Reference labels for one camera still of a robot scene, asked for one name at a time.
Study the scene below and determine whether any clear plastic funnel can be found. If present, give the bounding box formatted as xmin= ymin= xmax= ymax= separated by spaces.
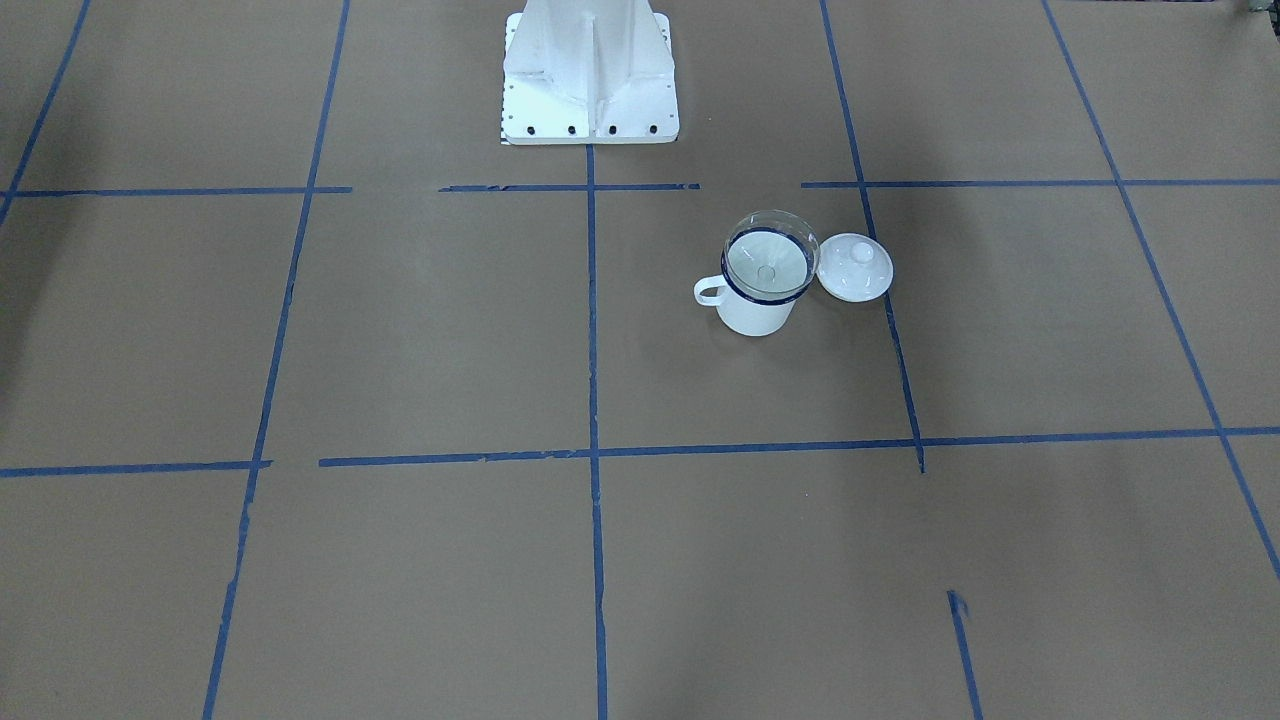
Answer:
xmin=719 ymin=209 xmax=820 ymax=306

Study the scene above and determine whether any white enamel cup blue rim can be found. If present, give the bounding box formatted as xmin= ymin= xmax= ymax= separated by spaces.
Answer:
xmin=692 ymin=268 xmax=801 ymax=337

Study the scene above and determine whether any white round cup lid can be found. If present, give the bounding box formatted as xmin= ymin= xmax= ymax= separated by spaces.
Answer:
xmin=817 ymin=233 xmax=893 ymax=304

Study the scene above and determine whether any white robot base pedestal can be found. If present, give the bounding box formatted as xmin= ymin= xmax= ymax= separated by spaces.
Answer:
xmin=500 ymin=1 xmax=680 ymax=146

